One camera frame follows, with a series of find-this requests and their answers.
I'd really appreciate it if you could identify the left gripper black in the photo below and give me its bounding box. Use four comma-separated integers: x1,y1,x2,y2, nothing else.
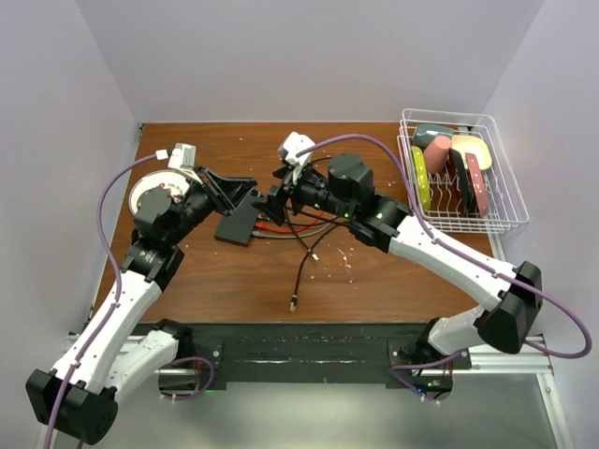
167,166,256,245

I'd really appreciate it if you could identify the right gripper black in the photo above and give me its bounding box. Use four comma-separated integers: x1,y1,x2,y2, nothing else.
253,156,355,225

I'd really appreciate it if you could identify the black cable loop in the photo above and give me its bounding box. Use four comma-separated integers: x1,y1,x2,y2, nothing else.
261,205,357,313
280,156,371,262

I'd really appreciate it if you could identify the black network switch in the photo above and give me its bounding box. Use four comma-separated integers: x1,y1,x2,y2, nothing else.
214,196,259,247

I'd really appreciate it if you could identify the red ethernet cable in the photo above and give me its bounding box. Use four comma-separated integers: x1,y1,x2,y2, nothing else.
255,212,324,235

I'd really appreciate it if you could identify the grey ethernet cable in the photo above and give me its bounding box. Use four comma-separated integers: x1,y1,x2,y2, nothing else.
255,222,331,240

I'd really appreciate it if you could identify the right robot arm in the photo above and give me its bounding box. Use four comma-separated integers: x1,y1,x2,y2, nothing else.
254,153,542,368

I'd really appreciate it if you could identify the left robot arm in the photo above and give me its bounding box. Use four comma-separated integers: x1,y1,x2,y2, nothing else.
25,167,256,445

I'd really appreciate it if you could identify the white patterned plate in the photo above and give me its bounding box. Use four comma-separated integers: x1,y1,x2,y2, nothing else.
128,169,189,215

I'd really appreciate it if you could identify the yellow-green plate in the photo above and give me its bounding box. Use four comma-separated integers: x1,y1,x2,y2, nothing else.
411,146,431,210

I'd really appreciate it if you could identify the dark teal bowl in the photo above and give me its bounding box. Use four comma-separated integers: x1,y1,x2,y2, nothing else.
412,123,454,149

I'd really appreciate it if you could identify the pink cup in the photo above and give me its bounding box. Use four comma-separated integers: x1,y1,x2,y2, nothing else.
423,136,452,174

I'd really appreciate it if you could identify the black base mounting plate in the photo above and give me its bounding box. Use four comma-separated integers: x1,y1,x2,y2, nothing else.
158,323,472,399

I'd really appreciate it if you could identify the cream square plate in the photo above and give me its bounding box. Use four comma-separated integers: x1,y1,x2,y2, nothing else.
451,134,492,170

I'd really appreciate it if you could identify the red dotted plate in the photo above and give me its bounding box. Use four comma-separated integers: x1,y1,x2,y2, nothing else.
465,152,489,218

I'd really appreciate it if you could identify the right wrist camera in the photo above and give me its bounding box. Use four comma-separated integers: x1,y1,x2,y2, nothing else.
278,132,315,184

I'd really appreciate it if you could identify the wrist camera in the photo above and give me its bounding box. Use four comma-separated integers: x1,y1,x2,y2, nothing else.
278,132,315,184
154,142,197,170

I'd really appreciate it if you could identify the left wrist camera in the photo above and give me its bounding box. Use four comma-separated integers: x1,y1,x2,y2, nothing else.
154,142,197,170

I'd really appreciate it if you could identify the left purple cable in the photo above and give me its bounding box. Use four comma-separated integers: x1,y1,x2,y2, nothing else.
44,152,215,449

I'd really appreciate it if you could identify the purple cable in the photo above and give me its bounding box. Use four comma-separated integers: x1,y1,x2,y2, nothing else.
297,134,593,403
44,152,215,449

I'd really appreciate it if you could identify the white wire dish rack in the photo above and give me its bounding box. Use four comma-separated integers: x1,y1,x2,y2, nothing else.
398,109,529,234

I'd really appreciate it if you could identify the aluminium frame rail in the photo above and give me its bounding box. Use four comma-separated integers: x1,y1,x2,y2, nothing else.
35,233,575,449

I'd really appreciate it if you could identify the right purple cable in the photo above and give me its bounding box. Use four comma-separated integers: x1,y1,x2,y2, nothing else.
297,134,593,403

